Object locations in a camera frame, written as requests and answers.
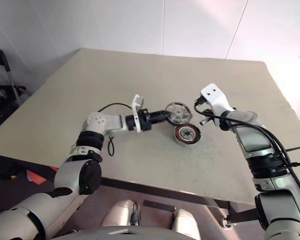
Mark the black metal frame cart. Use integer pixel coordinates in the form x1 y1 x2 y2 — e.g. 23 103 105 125
0 47 33 133

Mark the black flat floor bar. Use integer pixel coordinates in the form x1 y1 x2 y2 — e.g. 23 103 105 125
142 199 177 213

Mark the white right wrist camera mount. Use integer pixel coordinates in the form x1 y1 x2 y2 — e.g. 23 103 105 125
199 83 236 128

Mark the grey robot torso top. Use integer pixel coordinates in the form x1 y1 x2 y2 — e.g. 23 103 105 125
57 224 193 240

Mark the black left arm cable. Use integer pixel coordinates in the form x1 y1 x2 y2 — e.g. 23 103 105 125
96 103 135 158

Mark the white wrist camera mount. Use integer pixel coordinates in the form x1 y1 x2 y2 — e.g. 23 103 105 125
199 83 236 128
130 94 145 134

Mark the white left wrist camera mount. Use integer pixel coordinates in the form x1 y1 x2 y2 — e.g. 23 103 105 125
130 94 145 134

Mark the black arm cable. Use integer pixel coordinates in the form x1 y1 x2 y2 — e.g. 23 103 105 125
96 103 135 158
193 96 300 201

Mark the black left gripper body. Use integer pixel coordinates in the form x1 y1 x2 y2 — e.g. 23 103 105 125
139 108 157 132

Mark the table caster wheel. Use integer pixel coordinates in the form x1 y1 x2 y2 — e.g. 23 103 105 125
221 216 238 230

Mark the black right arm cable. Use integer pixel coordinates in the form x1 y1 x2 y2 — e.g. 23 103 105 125
193 96 300 201

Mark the pale rounded leg cover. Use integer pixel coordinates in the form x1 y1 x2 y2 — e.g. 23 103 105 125
102 199 141 228
173 208 201 240

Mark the silver ribbed motor cover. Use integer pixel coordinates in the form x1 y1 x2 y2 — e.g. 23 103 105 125
164 101 192 125

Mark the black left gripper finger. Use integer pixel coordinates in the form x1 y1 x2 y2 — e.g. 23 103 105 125
154 109 172 118
155 116 176 125

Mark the motor housing with copper windings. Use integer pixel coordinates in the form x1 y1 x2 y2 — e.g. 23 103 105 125
173 124 202 147

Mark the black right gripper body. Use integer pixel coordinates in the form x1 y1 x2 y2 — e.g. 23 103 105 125
200 107 217 126

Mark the dark metal table frame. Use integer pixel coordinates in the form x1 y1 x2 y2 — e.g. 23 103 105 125
0 153 261 223

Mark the orange object on floor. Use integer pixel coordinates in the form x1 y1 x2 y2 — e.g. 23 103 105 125
27 168 58 186

